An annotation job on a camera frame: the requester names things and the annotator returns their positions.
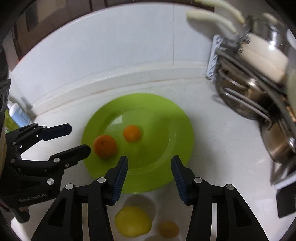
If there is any small tan round fruit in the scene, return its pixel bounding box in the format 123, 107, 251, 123
158, 221, 180, 238

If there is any blue white bottle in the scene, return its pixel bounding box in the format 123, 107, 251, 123
8, 100, 32, 128

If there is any green dish soap bottle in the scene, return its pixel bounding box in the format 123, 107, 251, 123
4, 109, 20, 133

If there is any large dark orange tangerine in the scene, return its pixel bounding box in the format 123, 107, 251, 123
93, 135, 117, 159

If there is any yellow pear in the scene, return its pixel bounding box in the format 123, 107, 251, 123
115, 206, 152, 238

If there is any black knife block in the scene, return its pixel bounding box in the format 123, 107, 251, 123
274, 182, 295, 218

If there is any small orange tangerine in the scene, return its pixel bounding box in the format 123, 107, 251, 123
123, 125, 142, 143

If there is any small steel pot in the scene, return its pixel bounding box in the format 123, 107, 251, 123
260, 118, 295, 164

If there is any green plate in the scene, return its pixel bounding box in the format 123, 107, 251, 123
81, 93, 194, 193

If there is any large steel pot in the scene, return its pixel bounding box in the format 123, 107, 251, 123
215, 58, 271, 122

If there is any white metal pot rack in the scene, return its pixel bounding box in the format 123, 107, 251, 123
206, 34, 296, 186

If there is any cream frying pan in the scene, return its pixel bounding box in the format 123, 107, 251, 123
187, 10, 289, 85

